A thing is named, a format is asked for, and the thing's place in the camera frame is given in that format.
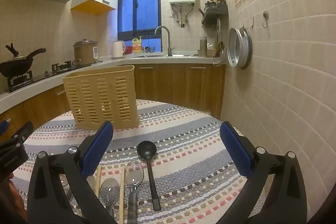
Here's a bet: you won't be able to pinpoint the dark wall spice rack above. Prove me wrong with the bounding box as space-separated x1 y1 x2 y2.
202 3 228 28

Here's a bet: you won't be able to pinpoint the round metal steamer tray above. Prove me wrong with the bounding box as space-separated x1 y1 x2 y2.
227 27 253 69

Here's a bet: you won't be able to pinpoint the dark framed window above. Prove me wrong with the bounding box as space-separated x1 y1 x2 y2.
118 0 161 48

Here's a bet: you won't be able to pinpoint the clear plastic spoon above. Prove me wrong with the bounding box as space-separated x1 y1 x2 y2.
60 174 96 203

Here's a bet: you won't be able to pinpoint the hanging kitchen utensils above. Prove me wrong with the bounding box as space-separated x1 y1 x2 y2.
217 18 225 56

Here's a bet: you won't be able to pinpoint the black plastic ladle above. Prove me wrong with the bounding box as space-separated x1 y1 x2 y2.
136 140 162 211

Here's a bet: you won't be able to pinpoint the white kitchen countertop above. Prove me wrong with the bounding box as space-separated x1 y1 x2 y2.
0 52 226 114

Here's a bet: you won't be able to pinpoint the rice cooker power cable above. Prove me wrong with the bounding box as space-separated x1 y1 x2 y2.
72 59 103 67

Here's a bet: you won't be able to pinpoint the person's left hand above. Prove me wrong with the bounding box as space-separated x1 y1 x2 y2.
0 173 27 217

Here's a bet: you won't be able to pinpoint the grey cylindrical canister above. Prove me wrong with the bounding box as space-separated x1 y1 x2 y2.
199 36 208 56

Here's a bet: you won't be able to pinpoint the cream electric kettle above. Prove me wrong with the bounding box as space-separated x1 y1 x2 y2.
112 40 126 59

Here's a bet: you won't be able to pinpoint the brown rice cooker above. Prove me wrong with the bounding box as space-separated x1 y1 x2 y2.
73 39 99 65

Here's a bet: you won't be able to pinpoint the steel kitchen faucet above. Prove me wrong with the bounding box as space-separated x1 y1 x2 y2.
154 26 175 57

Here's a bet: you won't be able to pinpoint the wooden base cabinets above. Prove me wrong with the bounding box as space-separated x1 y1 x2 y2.
0 64 226 143

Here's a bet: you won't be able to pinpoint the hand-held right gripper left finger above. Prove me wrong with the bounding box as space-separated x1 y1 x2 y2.
27 120 118 224

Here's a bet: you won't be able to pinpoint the small metal spoon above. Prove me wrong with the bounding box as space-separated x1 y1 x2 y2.
100 177 120 219

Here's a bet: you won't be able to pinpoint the large clear spoon metal handle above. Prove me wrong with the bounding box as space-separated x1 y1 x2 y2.
124 160 145 224

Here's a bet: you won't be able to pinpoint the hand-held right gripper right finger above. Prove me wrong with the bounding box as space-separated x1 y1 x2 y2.
219 121 307 224

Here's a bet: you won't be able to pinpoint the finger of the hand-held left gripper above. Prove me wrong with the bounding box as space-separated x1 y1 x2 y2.
10 121 34 146
0 119 11 136

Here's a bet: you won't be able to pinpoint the water heater hoses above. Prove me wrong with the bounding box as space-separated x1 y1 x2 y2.
173 4 193 28

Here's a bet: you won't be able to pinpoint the yellow detergent bottle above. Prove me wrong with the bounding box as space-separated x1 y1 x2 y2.
132 36 143 54

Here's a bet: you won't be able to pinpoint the beige slotted plastic basket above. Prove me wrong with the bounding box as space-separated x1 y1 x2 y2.
62 65 140 130

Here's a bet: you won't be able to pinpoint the black gas stove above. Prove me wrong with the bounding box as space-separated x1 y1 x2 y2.
5 60 92 93

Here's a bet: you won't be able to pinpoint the black wok with lid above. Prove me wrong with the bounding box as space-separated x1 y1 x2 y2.
0 43 47 78

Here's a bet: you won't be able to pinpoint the wooden chopstick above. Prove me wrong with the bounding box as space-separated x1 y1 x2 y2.
94 164 102 199
119 165 125 224

